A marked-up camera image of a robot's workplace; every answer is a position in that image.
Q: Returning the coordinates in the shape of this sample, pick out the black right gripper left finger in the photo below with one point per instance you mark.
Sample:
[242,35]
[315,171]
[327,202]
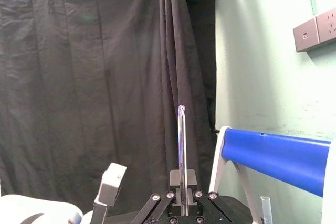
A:
[175,178]

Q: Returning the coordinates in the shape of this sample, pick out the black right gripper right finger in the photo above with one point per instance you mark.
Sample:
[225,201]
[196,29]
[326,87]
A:
[191,178]

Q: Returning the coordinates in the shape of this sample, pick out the blue and white rack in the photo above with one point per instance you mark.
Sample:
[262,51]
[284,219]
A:
[275,155]

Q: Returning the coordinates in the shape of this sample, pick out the clear plastic graduated cylinder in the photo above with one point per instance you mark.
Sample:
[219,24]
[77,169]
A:
[265,209]

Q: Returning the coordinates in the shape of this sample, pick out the black cloth curtain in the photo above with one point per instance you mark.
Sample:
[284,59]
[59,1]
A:
[92,90]

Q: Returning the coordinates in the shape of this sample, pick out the white robot body shell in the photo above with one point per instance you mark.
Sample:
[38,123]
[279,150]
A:
[39,207]

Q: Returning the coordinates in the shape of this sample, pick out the grey wall socket box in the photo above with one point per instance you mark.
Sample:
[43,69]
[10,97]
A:
[315,33]

